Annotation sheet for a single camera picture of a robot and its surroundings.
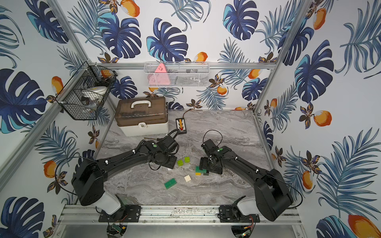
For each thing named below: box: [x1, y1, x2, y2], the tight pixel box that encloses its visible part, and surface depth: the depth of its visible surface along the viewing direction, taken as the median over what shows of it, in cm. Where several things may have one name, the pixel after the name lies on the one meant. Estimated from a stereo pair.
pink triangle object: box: [147, 62, 171, 86], surface depth 92 cm
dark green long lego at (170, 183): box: [164, 178, 178, 190], surface depth 85 cm
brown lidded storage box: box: [114, 96, 170, 137], surface depth 97 cm
